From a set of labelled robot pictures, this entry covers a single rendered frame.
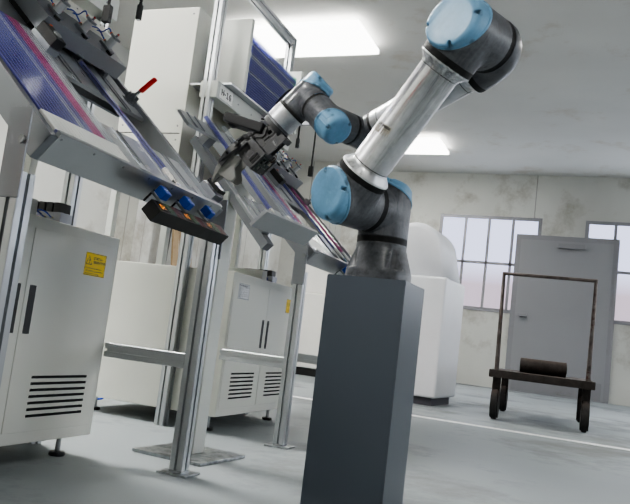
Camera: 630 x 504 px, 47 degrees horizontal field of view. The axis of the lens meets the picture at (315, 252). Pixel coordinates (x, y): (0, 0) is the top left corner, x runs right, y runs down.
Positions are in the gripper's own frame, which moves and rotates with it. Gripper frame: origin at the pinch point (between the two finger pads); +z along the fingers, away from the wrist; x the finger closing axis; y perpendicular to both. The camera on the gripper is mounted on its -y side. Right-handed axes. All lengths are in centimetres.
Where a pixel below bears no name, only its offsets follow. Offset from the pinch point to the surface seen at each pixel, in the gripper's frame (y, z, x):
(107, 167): -2.4, 10.4, -29.8
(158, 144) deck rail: -31.2, 11.1, 19.0
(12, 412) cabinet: 14, 73, -11
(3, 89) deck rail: -18, 11, -49
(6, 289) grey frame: 17, 31, -52
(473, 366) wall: -1, 70, 881
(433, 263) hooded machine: -36, -8, 389
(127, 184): -2.4, 12.3, -20.3
